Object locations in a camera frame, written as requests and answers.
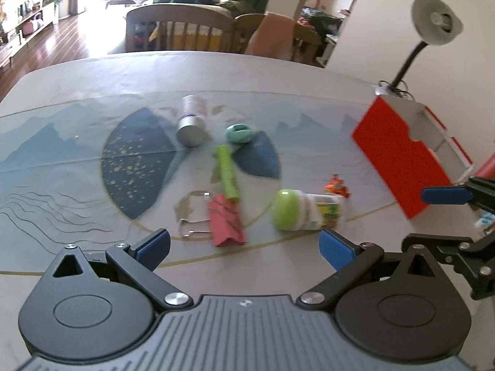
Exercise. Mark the green tube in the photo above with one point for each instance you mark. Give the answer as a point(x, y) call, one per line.
point(227, 174)

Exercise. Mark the grey desk lamp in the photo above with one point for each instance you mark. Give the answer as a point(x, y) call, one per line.
point(436, 24)

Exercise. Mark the right wooden chair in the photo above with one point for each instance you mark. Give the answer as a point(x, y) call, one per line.
point(305, 45)

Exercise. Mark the red cardboard box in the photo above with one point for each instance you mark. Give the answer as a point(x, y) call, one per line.
point(411, 149)

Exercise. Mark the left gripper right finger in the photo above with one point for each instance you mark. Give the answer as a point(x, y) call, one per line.
point(352, 263)

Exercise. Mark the wooden tv cabinet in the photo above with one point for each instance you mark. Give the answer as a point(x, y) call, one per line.
point(32, 24)

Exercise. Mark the left wooden chair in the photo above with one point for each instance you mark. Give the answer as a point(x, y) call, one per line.
point(178, 26)

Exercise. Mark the green lid jar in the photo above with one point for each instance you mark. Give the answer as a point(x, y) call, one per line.
point(295, 210)

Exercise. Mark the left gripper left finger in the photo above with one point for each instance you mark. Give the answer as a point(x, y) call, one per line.
point(135, 265)

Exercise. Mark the red binder clip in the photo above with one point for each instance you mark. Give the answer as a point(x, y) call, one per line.
point(223, 223)

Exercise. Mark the white tube with label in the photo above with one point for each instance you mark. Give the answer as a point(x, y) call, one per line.
point(485, 224)

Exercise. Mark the silver cap clear bottle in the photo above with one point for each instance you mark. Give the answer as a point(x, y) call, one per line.
point(191, 123)

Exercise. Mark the wooden chair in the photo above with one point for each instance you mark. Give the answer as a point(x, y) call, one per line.
point(305, 45)
point(178, 26)

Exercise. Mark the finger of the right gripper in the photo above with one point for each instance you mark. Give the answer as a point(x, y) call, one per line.
point(454, 195)

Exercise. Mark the pink cloth on chair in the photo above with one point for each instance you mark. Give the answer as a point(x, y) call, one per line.
point(274, 37)

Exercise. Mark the red fish keychain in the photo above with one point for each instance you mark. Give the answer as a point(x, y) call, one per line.
point(337, 186)

